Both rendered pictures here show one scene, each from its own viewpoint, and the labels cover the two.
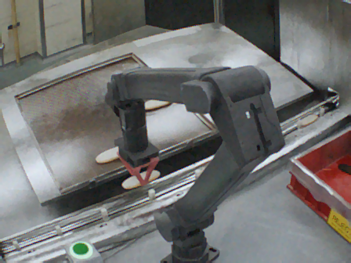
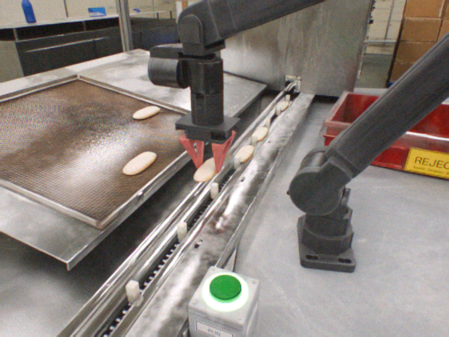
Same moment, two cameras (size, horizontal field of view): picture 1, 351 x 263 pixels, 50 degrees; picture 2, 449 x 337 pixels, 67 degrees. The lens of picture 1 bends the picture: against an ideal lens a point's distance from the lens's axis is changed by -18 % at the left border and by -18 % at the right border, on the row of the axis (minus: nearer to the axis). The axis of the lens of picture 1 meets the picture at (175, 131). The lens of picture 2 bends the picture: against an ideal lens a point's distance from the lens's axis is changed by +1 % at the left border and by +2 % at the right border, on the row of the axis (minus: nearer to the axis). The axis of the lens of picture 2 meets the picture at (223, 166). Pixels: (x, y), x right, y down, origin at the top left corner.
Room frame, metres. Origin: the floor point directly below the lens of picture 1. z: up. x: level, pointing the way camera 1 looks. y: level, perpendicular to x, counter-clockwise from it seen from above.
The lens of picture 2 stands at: (0.38, 0.40, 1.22)
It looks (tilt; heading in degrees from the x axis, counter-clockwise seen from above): 28 degrees down; 324
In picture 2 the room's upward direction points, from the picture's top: straight up
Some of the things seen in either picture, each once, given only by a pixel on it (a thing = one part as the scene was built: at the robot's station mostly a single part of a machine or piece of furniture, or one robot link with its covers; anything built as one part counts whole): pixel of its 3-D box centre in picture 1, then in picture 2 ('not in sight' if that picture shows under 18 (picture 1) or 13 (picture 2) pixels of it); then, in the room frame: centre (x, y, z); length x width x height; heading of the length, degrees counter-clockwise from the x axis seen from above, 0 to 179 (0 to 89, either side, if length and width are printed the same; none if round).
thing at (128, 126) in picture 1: (131, 113); (202, 74); (0.86, 0.09, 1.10); 0.07 x 0.06 x 0.07; 28
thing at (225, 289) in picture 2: (81, 250); (225, 290); (0.62, 0.22, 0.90); 0.04 x 0.04 x 0.02
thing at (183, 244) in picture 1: (182, 224); (319, 187); (0.67, 0.00, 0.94); 0.09 x 0.05 x 0.10; 28
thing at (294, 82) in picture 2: (333, 97); (292, 83); (1.28, -0.59, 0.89); 0.06 x 0.01 x 0.06; 32
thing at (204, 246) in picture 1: (189, 250); (326, 227); (0.65, -0.02, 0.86); 0.12 x 0.09 x 0.08; 136
